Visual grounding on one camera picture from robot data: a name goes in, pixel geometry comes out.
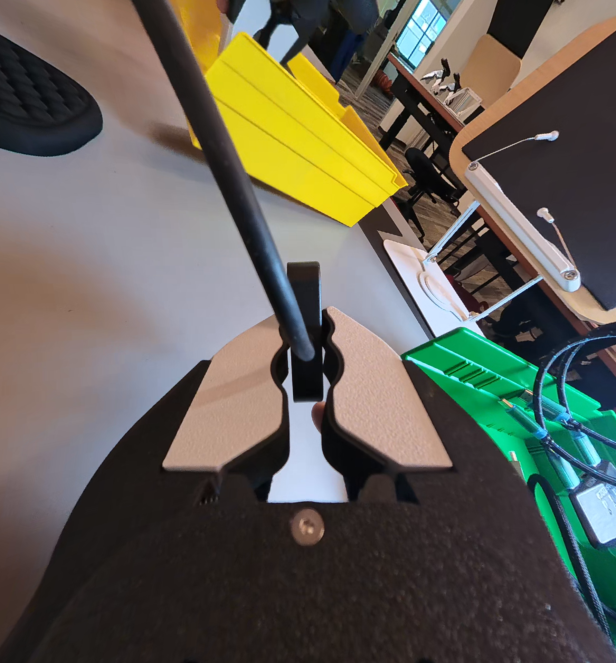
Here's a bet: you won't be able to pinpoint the white-tipped cord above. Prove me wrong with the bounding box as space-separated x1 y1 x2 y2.
471 131 561 167
536 206 579 271

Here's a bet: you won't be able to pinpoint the black HDMI splitter with cable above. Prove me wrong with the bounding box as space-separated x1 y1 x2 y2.
131 0 325 404

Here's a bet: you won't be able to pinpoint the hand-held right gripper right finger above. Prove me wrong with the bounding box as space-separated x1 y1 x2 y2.
321 306 454 473

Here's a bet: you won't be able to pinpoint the yellow plastic bin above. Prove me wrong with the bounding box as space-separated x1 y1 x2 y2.
172 0 408 228

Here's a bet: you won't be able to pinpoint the white desk stand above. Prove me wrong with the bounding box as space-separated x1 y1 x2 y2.
382 160 582 338

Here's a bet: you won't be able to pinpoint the glass window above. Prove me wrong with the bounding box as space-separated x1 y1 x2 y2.
392 0 447 71

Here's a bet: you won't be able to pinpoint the shiny metal tools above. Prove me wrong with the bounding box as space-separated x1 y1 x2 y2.
421 57 465 98

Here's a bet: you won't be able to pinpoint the black textured wrist rest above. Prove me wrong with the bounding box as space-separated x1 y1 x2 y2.
0 20 104 157

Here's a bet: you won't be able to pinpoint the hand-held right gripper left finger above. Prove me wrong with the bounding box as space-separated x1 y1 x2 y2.
162 315 291 498

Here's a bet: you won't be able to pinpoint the green plastic bin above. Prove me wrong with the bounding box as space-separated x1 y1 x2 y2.
400 326 616 663

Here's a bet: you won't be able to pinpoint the black office chair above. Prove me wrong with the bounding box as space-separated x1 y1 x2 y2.
397 146 465 240

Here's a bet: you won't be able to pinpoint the black wood-rimmed panel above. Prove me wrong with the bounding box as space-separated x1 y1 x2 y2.
449 11 616 327

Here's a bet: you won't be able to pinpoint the wooden desk with black frame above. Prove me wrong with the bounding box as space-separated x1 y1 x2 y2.
378 52 468 156

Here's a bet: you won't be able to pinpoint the silver HDMI switch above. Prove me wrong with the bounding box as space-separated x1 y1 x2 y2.
568 460 616 563

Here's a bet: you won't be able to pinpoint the tan and black chair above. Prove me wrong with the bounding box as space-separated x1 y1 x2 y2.
459 0 556 108

